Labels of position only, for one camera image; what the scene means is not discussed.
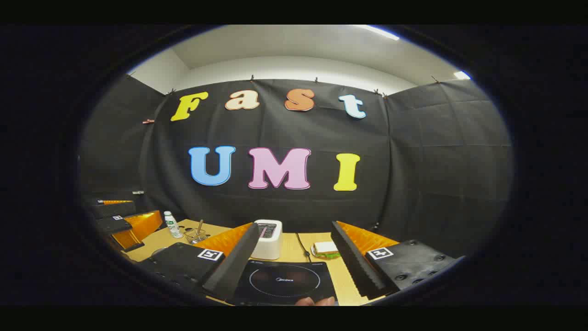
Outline black power cable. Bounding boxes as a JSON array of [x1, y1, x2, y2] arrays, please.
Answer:
[[295, 233, 312, 263]]

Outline white green label bottle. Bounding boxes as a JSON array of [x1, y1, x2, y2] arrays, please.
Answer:
[[164, 211, 183, 239]]

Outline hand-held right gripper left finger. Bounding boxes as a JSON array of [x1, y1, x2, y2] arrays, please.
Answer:
[[138, 222, 260, 302]]

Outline black induction cooktop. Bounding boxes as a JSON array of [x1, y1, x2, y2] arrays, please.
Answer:
[[227, 260, 338, 306]]

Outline long ceiling light strip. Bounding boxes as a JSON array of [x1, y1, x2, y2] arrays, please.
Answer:
[[358, 25, 400, 41]]

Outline sandwich with lettuce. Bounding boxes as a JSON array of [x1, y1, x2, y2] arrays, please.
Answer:
[[312, 241, 341, 259]]

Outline white toaster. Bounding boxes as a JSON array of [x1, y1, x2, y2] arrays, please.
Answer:
[[250, 219, 283, 261]]

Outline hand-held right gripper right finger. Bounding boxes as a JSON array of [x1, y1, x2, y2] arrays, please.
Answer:
[[331, 221, 460, 300]]

